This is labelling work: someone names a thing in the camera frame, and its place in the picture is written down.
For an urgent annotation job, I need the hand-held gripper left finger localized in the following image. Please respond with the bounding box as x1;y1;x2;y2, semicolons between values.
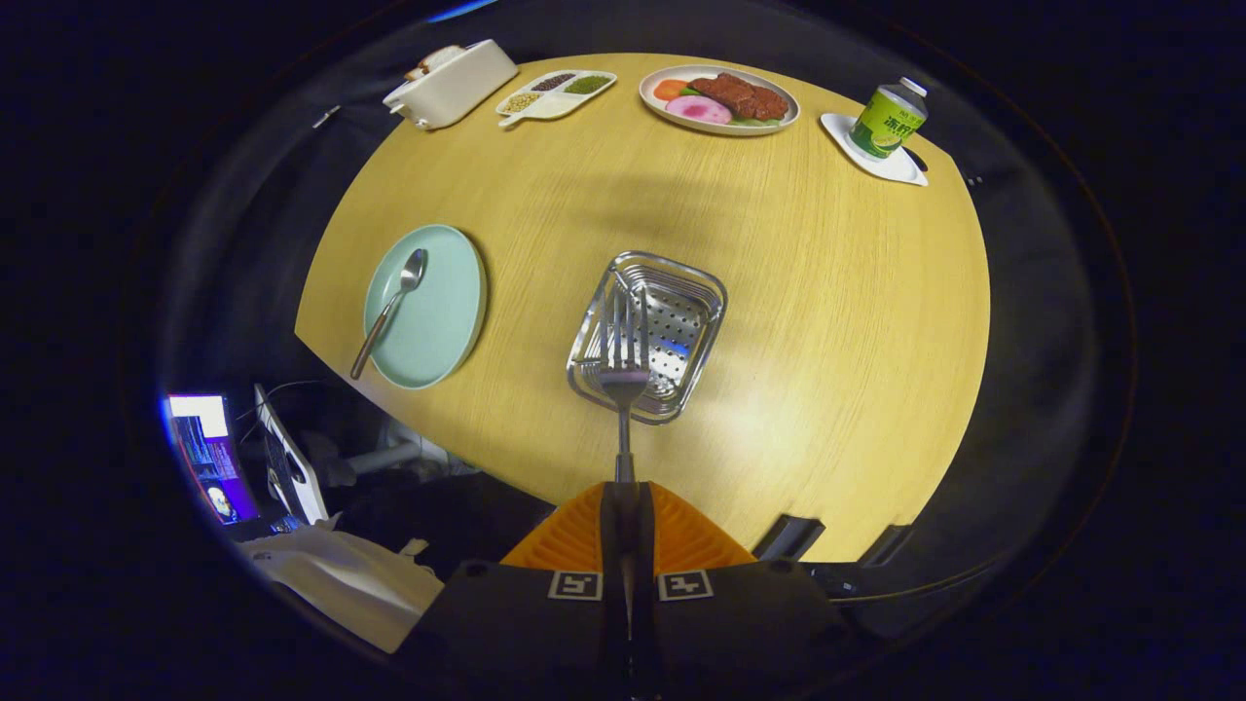
394;482;630;701

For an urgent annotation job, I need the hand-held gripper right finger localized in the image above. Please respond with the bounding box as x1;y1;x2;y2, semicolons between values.
623;482;860;701

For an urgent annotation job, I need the metal fork brown handle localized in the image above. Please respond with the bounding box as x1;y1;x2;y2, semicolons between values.
596;287;653;485

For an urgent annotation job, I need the metal spoon brown handle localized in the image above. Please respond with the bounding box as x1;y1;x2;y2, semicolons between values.
349;248;429;382

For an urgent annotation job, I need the white cloth bag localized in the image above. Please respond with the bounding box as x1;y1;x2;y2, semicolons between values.
238;516;447;655

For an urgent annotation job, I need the white open laptop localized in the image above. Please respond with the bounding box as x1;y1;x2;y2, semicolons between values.
253;384;330;527

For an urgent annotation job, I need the perforated metal basket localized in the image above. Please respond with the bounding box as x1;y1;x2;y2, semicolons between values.
567;250;729;425

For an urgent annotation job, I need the light green plate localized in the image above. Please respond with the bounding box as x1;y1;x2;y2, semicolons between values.
363;224;488;390

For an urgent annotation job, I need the lit computer monitor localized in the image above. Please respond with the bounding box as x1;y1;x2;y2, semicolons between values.
164;392;262;527

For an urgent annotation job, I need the white square coaster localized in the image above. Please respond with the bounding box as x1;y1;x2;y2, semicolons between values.
820;112;930;188

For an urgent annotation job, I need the pink round food slice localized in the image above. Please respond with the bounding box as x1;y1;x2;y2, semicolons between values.
665;94;733;126

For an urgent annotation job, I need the white oval food plate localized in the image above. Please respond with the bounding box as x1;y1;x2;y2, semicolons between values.
639;64;801;137

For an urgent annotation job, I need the white divided dish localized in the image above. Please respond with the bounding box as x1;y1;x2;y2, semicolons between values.
495;70;618;129

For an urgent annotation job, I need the green label plastic bottle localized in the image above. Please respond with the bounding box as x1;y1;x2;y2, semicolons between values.
849;77;930;160

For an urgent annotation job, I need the brown meat piece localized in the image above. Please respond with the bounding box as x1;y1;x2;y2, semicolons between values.
689;73;791;123

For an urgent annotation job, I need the white toaster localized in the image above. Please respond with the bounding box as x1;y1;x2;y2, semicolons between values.
383;39;520;131

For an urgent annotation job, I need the black table bracket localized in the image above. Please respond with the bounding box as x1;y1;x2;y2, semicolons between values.
751;514;826;564
857;524;916;569

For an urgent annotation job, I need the white metal frame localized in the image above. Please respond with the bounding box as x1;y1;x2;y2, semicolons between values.
326;438;429;488

